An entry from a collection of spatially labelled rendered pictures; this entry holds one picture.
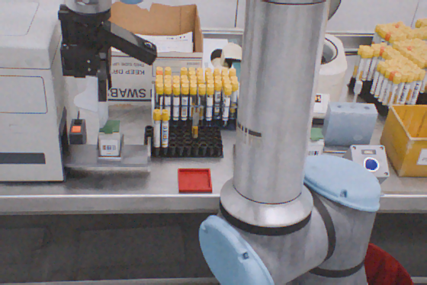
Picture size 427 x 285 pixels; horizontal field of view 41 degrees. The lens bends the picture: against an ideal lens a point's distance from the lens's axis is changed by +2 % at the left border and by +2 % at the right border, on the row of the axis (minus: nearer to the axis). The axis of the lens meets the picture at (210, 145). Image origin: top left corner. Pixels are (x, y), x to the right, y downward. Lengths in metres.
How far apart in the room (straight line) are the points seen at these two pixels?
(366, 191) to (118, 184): 0.55
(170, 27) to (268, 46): 1.04
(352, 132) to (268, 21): 0.76
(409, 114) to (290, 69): 0.79
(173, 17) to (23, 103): 0.64
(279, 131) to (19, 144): 0.63
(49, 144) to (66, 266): 0.78
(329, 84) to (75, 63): 0.63
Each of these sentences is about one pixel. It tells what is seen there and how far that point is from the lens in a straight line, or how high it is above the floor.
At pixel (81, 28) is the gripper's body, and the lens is 1.03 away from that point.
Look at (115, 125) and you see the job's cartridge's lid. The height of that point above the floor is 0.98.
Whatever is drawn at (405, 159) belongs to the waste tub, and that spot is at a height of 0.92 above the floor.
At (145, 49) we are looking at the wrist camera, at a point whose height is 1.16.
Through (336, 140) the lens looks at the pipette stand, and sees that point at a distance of 1.31.
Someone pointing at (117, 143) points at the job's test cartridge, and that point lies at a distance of 1.13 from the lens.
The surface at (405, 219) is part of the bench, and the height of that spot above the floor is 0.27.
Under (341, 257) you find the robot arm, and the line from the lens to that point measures 0.83.
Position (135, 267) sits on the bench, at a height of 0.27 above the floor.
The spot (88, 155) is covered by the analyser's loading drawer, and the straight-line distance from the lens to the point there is 1.18.
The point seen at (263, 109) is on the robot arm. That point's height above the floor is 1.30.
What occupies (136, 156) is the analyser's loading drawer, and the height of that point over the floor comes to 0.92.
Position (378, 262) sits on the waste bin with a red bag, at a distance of 1.76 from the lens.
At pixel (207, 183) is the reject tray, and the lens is 1.16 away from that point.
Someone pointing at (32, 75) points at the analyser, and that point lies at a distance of 1.04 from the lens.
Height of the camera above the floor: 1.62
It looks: 36 degrees down
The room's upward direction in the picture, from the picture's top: 4 degrees clockwise
